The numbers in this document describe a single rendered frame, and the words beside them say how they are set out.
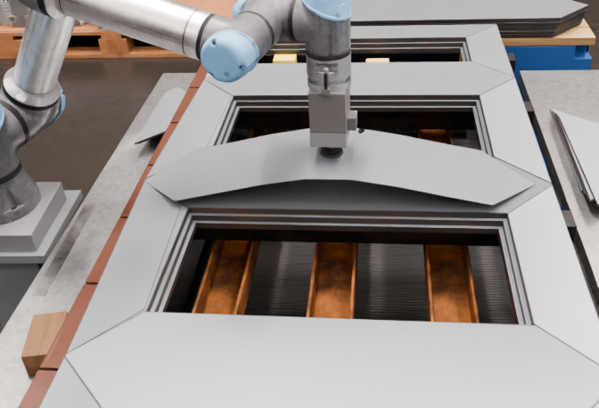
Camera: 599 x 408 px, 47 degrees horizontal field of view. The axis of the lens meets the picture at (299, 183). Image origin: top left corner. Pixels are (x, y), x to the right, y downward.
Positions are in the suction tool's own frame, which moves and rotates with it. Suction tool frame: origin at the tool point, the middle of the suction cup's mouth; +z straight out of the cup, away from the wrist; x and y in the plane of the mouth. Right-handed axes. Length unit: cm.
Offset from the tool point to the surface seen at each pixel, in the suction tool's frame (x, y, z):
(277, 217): 8.7, -10.2, 6.6
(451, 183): -21.5, -3.4, 2.2
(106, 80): 151, 216, 91
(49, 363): 36, -46, 8
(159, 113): 52, 49, 18
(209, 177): 22.4, -4.2, 2.7
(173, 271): 23.6, -24.9, 7.6
